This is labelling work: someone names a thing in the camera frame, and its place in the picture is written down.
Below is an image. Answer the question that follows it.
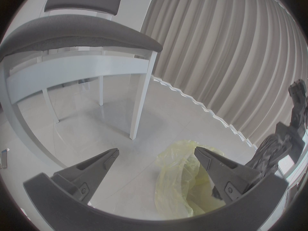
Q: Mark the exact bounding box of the yellow plastic bag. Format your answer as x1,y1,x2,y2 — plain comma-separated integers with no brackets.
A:
154,140,228,218

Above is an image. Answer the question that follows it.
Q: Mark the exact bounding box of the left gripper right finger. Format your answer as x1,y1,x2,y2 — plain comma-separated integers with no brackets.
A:
194,146,262,200

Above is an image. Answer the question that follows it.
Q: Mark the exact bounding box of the beige curtain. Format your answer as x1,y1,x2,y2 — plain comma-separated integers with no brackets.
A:
141,0,308,151

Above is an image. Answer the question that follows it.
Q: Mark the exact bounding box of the black plastic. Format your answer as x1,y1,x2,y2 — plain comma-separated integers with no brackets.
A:
211,134,293,200

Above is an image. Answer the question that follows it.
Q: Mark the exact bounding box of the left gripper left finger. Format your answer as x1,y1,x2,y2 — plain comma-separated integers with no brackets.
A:
52,148,120,201

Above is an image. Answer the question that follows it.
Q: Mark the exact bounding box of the grey and white chair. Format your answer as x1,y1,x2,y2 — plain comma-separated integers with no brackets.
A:
0,0,163,171

